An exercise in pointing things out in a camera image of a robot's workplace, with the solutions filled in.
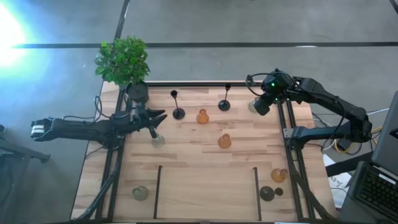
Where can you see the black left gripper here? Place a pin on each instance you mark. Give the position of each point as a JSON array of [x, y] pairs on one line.
[[138, 118]]

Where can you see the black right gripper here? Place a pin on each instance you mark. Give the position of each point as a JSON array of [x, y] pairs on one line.
[[267, 96]]

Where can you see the green glass candle holder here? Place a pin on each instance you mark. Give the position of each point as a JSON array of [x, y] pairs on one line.
[[250, 106], [158, 142], [140, 193]]

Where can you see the tall black candlestick holder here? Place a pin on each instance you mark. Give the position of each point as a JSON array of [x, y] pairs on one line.
[[178, 114]]

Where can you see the medium black candlestick holder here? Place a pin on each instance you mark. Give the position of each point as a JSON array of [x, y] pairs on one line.
[[224, 105]]

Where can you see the amber glass candle holder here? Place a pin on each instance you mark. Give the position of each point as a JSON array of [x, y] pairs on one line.
[[278, 175], [224, 142], [202, 117]]

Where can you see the dark chess piece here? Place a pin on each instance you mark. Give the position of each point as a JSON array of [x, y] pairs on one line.
[[267, 193]]

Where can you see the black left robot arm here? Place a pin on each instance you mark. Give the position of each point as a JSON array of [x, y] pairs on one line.
[[77, 130]]

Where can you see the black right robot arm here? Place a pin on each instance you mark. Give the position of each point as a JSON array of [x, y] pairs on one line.
[[326, 96]]

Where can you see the black plant pot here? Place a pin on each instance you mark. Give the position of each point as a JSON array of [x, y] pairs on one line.
[[137, 92]]

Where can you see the green leafy plant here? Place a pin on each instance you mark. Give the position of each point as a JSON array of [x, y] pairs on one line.
[[122, 60]]

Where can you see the black metal bar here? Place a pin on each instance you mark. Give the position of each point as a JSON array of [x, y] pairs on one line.
[[348, 165]]

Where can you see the white paper sheet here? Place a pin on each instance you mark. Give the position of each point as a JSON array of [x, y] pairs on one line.
[[337, 184]]

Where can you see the black metal stand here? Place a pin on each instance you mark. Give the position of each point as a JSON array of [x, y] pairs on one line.
[[28, 153]]

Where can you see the grey laptop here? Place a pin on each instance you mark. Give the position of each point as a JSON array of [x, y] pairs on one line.
[[377, 189]]

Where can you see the black aluminium rig frame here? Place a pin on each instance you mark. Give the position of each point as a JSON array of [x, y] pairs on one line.
[[199, 84]]

